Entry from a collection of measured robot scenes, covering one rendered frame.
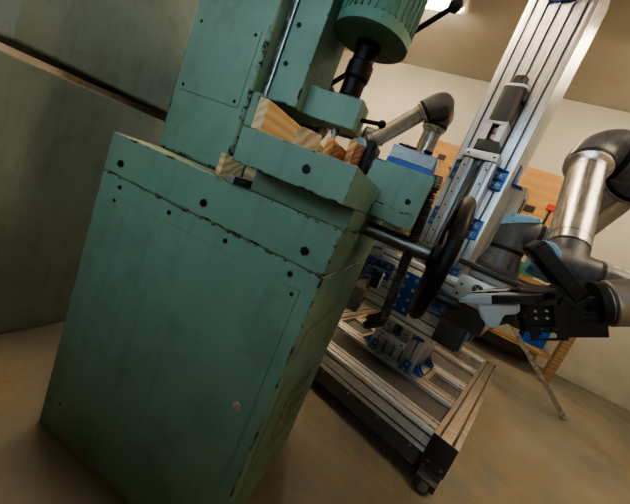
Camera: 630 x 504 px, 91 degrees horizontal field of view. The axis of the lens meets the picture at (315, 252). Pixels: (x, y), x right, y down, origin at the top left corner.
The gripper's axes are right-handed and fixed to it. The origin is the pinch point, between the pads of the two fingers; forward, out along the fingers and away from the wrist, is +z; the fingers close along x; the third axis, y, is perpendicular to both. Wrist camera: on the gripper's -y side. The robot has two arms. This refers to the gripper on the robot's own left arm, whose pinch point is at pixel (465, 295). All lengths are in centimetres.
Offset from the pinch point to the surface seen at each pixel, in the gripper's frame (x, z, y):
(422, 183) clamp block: 5.3, 5.5, -22.5
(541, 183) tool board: 334, -119, -57
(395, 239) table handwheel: 9.0, 12.3, -11.7
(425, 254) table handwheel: 9.0, 6.3, -7.7
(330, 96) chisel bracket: 7, 23, -46
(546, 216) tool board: 332, -120, -21
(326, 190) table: -17.6, 19.5, -20.0
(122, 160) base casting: -11, 67, -35
